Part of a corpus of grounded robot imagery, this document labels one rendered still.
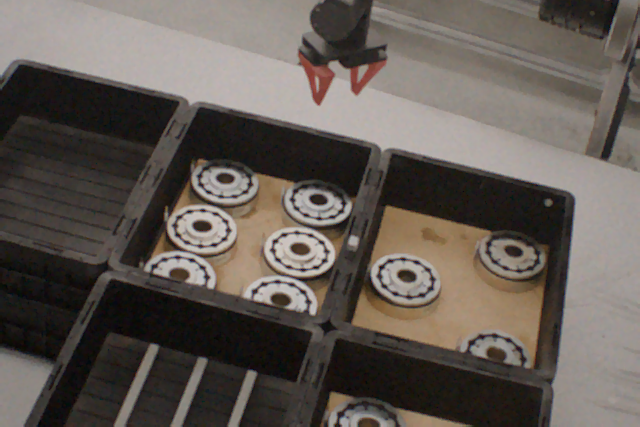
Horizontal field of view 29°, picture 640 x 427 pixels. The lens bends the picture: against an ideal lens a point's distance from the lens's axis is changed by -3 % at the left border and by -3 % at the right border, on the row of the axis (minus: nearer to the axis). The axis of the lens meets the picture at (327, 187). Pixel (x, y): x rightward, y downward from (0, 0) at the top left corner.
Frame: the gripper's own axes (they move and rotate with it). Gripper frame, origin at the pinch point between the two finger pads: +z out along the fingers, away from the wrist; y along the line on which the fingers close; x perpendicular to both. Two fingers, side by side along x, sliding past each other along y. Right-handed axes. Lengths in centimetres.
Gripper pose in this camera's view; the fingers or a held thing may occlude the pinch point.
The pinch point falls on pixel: (336, 93)
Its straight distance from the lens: 178.7
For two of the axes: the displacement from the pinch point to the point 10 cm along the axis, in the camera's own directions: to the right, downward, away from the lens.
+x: -5.3, -5.8, 6.1
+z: -1.3, 7.7, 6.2
